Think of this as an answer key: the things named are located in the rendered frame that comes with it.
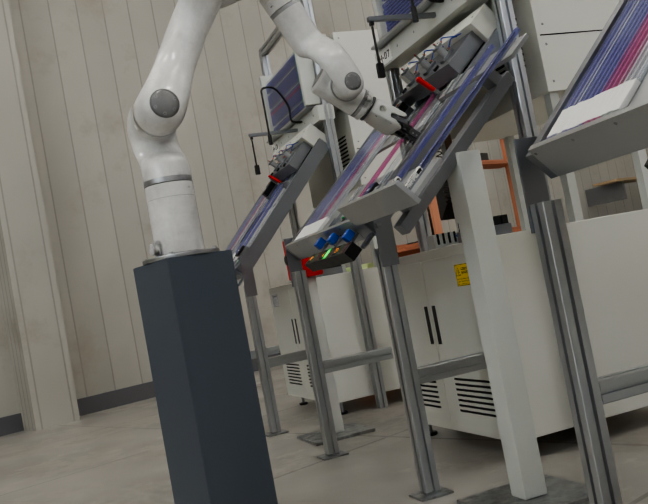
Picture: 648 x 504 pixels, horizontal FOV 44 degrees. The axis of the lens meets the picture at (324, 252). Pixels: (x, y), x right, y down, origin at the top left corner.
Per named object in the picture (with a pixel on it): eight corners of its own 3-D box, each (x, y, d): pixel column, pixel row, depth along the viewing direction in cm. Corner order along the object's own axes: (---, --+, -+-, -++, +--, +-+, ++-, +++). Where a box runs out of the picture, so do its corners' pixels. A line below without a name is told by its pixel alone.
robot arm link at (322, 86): (370, 85, 218) (359, 93, 227) (329, 59, 215) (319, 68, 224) (357, 111, 216) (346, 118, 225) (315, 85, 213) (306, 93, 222)
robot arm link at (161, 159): (149, 183, 191) (131, 85, 192) (135, 197, 208) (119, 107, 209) (198, 177, 196) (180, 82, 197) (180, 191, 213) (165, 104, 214)
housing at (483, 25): (505, 55, 230) (470, 22, 227) (428, 103, 276) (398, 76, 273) (519, 35, 232) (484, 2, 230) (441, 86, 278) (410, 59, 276)
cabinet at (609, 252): (520, 466, 215) (475, 239, 218) (408, 437, 281) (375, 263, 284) (705, 411, 238) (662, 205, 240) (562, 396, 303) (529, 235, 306)
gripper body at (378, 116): (376, 89, 219) (410, 111, 221) (362, 100, 228) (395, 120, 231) (365, 112, 217) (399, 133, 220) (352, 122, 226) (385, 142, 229)
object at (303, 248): (376, 235, 211) (356, 218, 210) (301, 259, 273) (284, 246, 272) (379, 231, 211) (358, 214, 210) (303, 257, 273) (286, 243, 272)
